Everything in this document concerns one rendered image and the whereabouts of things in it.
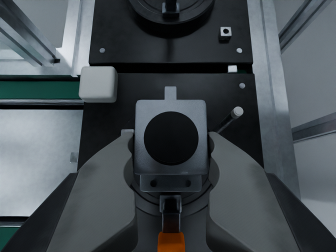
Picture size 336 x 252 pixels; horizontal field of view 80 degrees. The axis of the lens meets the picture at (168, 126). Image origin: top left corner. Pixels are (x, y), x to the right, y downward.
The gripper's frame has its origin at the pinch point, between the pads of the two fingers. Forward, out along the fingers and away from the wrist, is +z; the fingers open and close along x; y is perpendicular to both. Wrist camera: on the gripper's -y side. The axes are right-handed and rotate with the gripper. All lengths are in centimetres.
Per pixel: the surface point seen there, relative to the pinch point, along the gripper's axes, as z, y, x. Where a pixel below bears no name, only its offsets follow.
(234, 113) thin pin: 3.9, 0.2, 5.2
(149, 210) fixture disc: 4.4, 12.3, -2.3
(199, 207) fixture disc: 4.6, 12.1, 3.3
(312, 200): 13.9, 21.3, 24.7
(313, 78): 29.1, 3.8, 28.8
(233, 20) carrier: 23.4, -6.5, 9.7
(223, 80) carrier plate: 16.9, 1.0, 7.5
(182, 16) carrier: 21.2, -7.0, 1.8
